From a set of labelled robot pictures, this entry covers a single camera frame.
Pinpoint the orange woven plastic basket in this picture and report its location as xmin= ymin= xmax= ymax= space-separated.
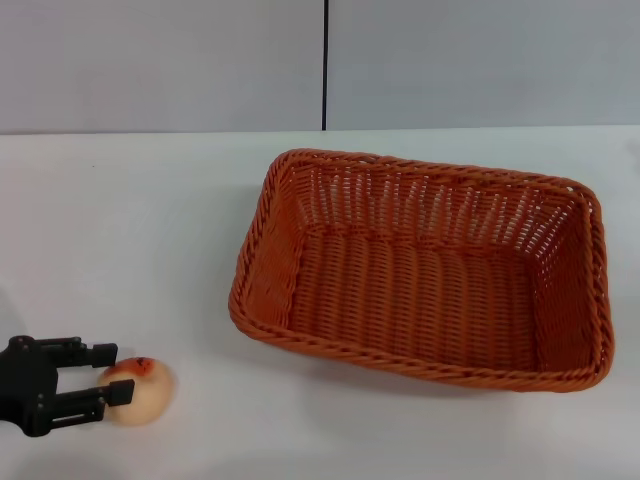
xmin=227 ymin=147 xmax=616 ymax=397

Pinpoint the pale peach toy fruit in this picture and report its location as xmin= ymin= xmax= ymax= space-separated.
xmin=96 ymin=355 xmax=177 ymax=428

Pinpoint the black vertical wall seam strip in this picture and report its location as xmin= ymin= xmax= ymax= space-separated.
xmin=321 ymin=0 xmax=332 ymax=133

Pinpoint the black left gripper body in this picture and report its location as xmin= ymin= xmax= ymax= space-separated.
xmin=0 ymin=335 xmax=61 ymax=439

